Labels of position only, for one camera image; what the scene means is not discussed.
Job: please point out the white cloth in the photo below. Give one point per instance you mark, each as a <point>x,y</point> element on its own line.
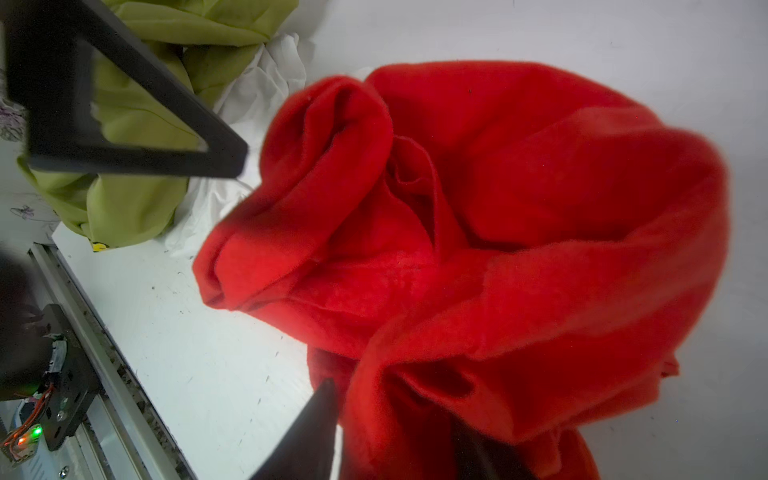
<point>248,106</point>

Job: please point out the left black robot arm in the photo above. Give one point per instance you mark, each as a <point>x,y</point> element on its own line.
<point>25,352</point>

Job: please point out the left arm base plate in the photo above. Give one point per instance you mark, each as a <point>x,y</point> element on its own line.
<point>75,382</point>

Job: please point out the olive green cloth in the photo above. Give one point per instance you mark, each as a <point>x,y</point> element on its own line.
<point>119,99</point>

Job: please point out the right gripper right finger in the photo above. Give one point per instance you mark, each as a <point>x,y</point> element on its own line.
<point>307,449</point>

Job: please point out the red cloth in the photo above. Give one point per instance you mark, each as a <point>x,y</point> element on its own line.
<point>500,244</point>

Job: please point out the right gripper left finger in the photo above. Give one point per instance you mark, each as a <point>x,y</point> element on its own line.
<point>49,47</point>

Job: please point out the aluminium rail frame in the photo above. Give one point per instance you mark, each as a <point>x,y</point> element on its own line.
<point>122,437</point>

